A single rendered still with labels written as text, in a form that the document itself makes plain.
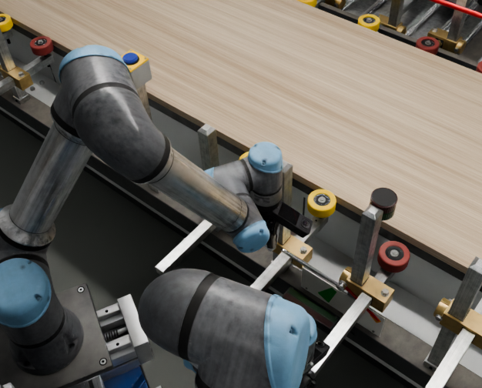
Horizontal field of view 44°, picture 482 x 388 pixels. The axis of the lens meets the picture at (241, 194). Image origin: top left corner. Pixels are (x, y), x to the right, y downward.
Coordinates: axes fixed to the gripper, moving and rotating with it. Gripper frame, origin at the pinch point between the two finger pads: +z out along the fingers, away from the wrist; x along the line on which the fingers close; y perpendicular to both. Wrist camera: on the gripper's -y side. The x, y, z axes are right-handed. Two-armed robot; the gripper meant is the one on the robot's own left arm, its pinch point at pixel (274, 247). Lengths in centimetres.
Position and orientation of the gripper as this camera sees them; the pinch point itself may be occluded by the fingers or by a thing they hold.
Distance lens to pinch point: 158.2
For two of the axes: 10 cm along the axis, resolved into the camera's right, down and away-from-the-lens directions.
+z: 0.4, 6.5, 7.6
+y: -9.4, -2.3, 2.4
